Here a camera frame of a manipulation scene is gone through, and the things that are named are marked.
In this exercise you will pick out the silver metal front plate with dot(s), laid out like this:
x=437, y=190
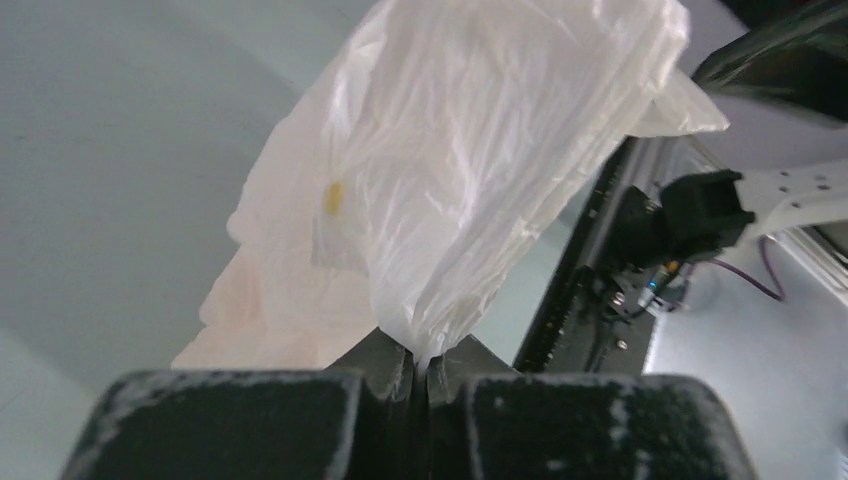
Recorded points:
x=766, y=329

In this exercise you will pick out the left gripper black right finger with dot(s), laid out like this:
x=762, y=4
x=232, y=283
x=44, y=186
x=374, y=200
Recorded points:
x=488, y=421

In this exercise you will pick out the white plastic bag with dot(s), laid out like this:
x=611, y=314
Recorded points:
x=425, y=161

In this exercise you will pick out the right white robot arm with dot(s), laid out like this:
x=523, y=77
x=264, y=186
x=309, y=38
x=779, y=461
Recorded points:
x=701, y=214

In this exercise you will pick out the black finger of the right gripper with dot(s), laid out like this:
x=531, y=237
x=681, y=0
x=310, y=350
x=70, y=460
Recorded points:
x=793, y=55

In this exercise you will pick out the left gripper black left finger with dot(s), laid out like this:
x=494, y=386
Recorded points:
x=342, y=422

